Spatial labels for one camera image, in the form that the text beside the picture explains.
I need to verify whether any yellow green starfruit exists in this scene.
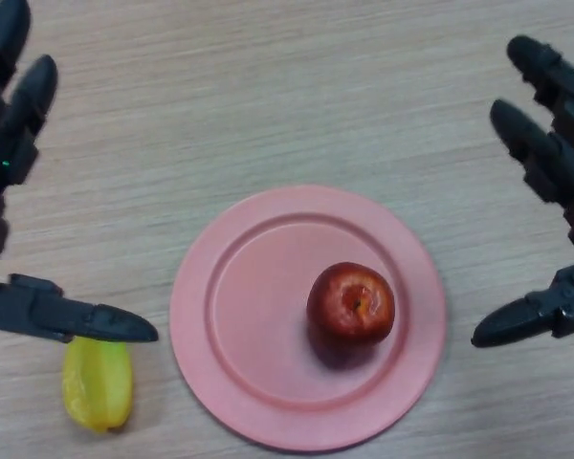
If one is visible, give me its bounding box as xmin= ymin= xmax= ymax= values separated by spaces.
xmin=61 ymin=337 xmax=135 ymax=434

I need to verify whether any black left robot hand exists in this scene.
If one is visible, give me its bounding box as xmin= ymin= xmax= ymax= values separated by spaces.
xmin=0 ymin=0 xmax=160 ymax=345

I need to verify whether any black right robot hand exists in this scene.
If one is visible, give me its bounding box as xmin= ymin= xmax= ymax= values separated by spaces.
xmin=471 ymin=35 xmax=574 ymax=349

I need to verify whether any red apple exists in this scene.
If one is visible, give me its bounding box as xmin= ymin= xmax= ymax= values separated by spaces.
xmin=306 ymin=261 xmax=396 ymax=349

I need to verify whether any pink round plate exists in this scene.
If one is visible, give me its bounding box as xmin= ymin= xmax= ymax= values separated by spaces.
xmin=168 ymin=185 xmax=448 ymax=452

